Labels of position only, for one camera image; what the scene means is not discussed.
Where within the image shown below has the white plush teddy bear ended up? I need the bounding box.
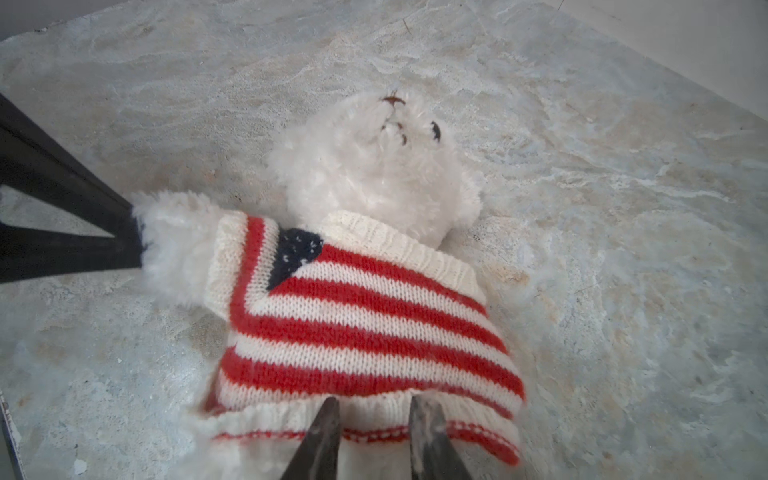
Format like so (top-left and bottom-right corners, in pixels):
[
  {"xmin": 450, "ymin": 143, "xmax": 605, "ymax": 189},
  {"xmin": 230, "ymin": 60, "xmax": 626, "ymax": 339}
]
[{"xmin": 133, "ymin": 92, "xmax": 482, "ymax": 479}]

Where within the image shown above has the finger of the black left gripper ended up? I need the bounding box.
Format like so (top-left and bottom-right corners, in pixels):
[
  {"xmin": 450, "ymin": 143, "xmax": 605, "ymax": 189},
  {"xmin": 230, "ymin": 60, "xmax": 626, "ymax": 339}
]
[
  {"xmin": 1, "ymin": 97, "xmax": 139, "ymax": 239},
  {"xmin": 1, "ymin": 224, "xmax": 143, "ymax": 283}
]

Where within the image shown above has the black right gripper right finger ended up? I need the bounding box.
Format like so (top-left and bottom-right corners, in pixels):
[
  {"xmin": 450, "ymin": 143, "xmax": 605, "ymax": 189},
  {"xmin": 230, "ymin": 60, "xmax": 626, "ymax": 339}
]
[{"xmin": 409, "ymin": 395, "xmax": 472, "ymax": 480}]

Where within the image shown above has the red white striped shirt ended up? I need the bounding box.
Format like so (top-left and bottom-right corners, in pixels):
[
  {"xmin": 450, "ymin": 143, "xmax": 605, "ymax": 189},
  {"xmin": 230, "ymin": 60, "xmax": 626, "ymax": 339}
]
[{"xmin": 193, "ymin": 211, "xmax": 525, "ymax": 465}]

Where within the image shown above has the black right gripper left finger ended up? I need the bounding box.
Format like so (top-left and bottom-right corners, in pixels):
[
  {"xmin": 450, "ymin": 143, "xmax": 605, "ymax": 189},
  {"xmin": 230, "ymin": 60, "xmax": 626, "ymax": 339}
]
[{"xmin": 281, "ymin": 397, "xmax": 341, "ymax": 480}]

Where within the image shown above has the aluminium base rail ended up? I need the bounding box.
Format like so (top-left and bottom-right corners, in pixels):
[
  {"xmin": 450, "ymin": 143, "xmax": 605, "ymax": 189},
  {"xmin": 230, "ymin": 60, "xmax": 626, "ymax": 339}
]
[{"xmin": 1, "ymin": 396, "xmax": 26, "ymax": 480}]

